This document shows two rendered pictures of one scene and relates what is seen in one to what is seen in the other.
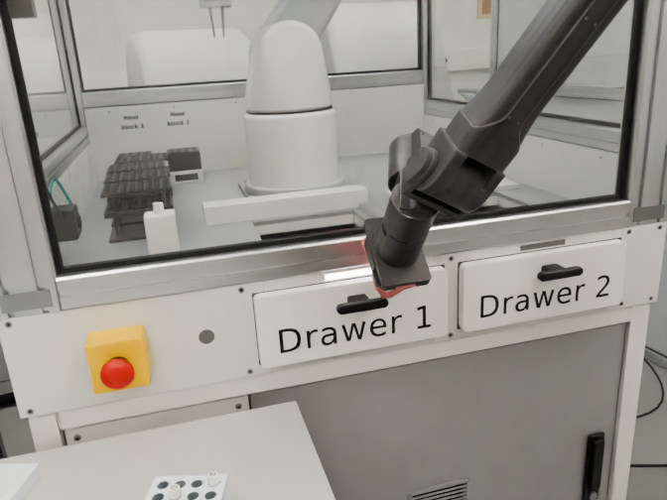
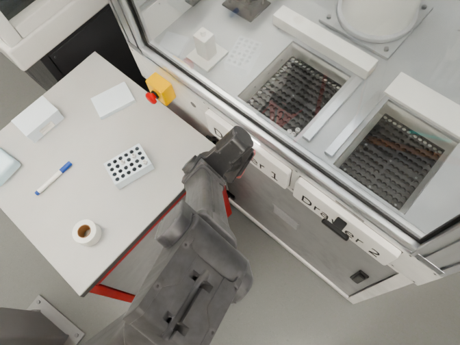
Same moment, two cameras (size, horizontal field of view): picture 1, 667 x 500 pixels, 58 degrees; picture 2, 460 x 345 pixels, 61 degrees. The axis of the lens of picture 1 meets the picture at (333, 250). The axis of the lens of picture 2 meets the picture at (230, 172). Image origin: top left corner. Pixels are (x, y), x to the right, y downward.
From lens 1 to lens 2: 92 cm
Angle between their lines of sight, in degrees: 64
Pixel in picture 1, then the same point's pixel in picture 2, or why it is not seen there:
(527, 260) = (330, 208)
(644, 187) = (431, 255)
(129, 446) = (161, 115)
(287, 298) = (216, 122)
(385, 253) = not seen: hidden behind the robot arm
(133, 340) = (158, 92)
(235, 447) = (180, 149)
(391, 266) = not seen: hidden behind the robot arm
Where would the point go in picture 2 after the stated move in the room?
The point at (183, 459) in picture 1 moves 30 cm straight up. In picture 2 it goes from (165, 137) to (136, 81)
